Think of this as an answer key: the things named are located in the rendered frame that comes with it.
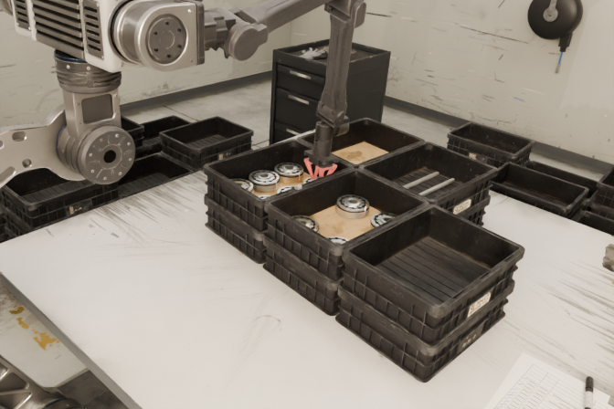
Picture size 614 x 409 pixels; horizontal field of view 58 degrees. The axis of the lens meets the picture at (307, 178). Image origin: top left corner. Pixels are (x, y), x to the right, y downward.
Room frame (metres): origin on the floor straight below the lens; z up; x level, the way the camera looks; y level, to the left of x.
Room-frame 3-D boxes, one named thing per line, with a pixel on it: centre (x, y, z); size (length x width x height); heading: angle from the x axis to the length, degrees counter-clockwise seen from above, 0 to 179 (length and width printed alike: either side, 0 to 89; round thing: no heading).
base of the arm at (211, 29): (1.13, 0.24, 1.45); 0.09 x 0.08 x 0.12; 51
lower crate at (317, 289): (1.41, -0.13, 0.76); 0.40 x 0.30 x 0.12; 136
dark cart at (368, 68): (3.39, -0.10, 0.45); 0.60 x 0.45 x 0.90; 141
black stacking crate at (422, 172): (1.70, -0.40, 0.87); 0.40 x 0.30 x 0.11; 136
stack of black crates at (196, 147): (2.68, 0.53, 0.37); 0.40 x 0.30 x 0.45; 141
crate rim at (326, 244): (1.41, -0.13, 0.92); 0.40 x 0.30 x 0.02; 136
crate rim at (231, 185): (1.62, 0.09, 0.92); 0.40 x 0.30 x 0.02; 136
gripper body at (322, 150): (1.65, -0.04, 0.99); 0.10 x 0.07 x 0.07; 40
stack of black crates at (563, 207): (2.36, -1.07, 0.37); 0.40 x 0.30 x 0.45; 51
